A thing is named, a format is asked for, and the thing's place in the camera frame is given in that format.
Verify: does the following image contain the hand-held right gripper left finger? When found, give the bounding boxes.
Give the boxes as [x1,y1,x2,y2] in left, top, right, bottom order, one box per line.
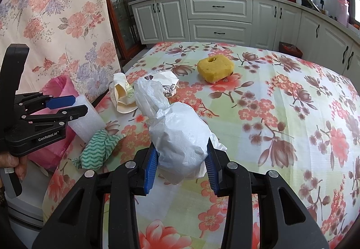
[32,143,159,249]

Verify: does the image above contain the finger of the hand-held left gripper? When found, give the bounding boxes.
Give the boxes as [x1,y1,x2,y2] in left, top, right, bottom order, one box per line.
[21,104,89,125]
[15,92,78,111]

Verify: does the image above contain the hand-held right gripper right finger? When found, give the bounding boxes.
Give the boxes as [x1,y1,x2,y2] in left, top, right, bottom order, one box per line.
[205,138,330,249]

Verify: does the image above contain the waste bin with pink liner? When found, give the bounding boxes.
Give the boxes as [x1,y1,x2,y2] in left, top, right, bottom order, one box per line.
[27,75,79,171]

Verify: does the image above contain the white foam block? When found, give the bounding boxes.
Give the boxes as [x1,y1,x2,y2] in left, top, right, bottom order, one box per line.
[67,96,107,143]

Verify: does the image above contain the green striped cloth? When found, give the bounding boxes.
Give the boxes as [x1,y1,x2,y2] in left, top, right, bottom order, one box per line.
[72,129,124,170]

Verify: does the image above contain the white plastic bag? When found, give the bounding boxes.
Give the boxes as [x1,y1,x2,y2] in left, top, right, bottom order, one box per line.
[133,78,228,185]

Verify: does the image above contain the cream paper packet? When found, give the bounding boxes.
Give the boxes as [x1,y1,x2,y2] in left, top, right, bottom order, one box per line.
[112,72,139,114]

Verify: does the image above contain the white printed paper cup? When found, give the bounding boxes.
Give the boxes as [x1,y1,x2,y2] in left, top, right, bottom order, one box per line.
[145,70,180,99]

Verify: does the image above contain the yellow sponge with hole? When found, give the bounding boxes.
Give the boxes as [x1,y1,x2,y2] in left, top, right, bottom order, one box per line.
[197,55,235,84]

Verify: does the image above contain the person's left hand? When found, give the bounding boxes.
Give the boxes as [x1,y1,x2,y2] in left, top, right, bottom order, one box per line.
[0,154,29,183]

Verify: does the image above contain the floral tablecloth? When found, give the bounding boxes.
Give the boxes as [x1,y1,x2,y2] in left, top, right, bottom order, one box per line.
[42,41,360,249]

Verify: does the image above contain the floral hanging cloth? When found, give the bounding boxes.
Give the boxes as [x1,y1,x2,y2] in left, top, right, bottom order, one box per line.
[0,0,119,103]

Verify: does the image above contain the wooden framed glass door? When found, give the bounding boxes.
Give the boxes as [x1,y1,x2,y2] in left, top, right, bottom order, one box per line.
[101,0,147,69]

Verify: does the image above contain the dark red floor box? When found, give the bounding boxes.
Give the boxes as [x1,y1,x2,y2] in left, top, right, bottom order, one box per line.
[279,41,303,59]

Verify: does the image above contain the white base cabinets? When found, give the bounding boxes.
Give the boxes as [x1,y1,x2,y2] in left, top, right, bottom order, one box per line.
[129,0,360,78]

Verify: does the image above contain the steel basin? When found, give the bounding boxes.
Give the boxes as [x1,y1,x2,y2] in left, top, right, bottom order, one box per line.
[302,0,321,11]

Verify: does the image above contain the pink thermos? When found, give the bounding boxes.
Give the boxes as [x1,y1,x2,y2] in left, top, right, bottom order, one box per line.
[337,0,350,26]

